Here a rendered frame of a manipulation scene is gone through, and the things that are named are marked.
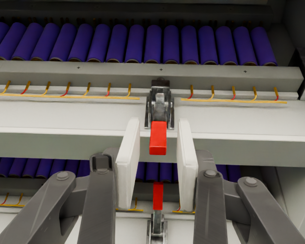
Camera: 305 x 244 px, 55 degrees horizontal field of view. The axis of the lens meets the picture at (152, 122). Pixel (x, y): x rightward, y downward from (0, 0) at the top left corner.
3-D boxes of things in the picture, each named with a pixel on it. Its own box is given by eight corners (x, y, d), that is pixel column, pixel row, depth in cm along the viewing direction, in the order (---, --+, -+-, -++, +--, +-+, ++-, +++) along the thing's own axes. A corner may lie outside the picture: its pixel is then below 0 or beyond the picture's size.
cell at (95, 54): (111, 37, 36) (103, 71, 32) (97, 36, 36) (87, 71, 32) (110, 23, 35) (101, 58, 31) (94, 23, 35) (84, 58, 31)
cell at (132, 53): (144, 37, 36) (141, 72, 32) (129, 37, 36) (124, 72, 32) (144, 24, 35) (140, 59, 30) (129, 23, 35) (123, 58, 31)
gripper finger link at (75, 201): (111, 220, 14) (50, 218, 14) (124, 168, 19) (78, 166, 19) (110, 194, 14) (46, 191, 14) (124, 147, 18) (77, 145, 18)
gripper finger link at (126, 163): (129, 211, 16) (115, 210, 16) (140, 153, 23) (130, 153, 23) (129, 162, 15) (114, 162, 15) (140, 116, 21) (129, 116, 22)
